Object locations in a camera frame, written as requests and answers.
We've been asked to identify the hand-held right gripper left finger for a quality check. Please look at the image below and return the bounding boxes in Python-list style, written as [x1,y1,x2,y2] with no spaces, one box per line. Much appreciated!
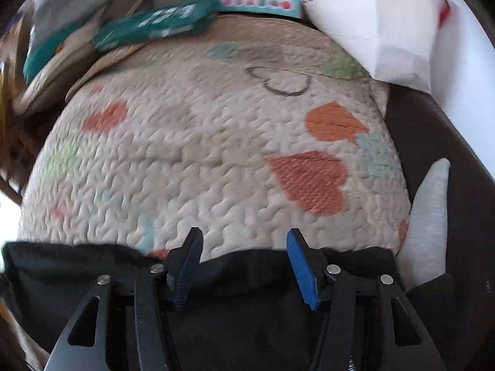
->
[43,227,204,371]

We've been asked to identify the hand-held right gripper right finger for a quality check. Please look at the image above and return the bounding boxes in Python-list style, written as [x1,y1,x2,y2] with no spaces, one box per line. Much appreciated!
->
[286,228,449,371]

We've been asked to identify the black pants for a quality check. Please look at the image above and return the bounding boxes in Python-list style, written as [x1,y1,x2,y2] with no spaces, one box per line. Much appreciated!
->
[2,241,457,371]

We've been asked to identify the cream heart-print quilted blanket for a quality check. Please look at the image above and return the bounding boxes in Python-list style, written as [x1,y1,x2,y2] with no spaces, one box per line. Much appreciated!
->
[17,19,411,259]

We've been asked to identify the grey cloth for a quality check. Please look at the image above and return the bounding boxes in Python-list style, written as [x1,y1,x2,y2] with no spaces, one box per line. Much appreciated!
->
[398,158,452,287]

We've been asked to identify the dark brown sofa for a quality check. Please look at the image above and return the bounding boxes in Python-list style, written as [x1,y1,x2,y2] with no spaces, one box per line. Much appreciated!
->
[381,89,495,371]

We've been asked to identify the teal patterned band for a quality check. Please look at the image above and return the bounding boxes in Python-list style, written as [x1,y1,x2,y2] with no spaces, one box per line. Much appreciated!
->
[92,0,219,53]

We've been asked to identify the pile of printed packets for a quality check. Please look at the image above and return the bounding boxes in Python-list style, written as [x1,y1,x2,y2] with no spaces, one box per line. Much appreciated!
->
[0,0,155,117]

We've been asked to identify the light blue printed box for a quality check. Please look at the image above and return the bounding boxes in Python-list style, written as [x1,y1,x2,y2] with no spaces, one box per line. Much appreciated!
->
[216,0,304,20]

